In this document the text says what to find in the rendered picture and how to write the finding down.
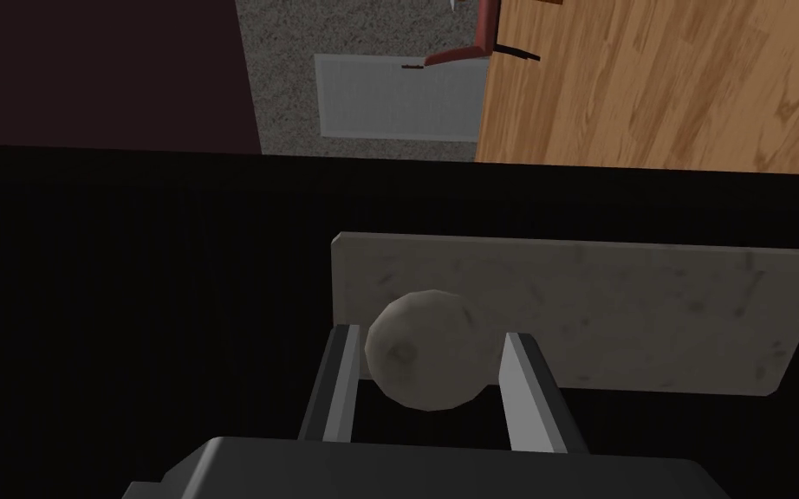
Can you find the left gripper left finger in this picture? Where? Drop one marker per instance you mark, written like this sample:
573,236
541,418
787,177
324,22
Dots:
333,388

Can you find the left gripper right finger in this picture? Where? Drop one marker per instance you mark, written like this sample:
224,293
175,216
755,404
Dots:
535,402

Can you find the grey round door knob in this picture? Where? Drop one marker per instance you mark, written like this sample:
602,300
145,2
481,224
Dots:
427,350

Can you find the grey knob backplate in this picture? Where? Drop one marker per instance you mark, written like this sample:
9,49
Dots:
649,319

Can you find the pale grey rug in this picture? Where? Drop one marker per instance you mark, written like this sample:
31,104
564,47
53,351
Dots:
399,97

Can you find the red chair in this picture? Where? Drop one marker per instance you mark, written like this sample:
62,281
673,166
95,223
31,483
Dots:
479,41

